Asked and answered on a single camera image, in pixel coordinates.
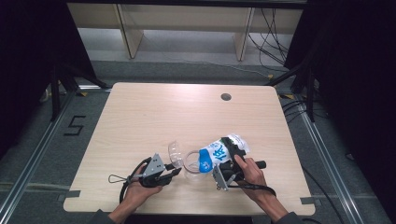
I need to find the black hanging cable bundle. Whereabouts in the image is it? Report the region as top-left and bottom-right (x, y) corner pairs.
(247, 7), (290, 68)

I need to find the black metal stand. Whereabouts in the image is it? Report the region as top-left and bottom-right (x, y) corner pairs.
(264, 62), (316, 123)
(49, 62), (110, 122)

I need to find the black curtain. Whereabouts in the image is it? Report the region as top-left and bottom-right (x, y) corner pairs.
(284, 0), (396, 216)
(0, 0), (96, 157)

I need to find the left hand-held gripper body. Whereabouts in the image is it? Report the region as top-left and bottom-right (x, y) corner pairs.
(137, 153), (166, 189)

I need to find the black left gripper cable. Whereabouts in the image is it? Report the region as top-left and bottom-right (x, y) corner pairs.
(119, 157), (153, 204)

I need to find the person's right hand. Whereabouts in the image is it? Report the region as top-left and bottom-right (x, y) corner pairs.
(233, 154), (276, 203)

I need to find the aluminium floor rail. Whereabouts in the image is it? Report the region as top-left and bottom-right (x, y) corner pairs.
(0, 90), (78, 216)
(297, 92), (365, 224)

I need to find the blue and white milk carton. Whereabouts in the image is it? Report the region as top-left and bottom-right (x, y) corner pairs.
(198, 133), (251, 174)

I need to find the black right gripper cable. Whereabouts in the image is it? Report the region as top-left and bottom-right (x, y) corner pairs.
(227, 181), (278, 199)

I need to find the person's left hand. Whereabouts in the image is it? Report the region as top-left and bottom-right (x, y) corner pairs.
(122, 163), (163, 209)

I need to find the beige desk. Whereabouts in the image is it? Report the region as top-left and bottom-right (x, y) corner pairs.
(66, 3), (304, 62)

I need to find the thin wire loop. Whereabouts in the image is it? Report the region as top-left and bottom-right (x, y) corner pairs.
(107, 174), (134, 185)

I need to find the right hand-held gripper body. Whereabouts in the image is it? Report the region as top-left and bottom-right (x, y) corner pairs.
(212, 154), (268, 191)

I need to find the thin white floor cable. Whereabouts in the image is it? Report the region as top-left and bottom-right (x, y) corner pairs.
(174, 58), (273, 78)

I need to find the black floor cable bundle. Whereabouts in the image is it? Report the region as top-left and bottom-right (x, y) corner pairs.
(281, 98), (328, 124)

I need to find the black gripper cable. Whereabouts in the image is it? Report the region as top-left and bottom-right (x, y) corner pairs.
(119, 157), (153, 204)
(227, 181), (278, 199)

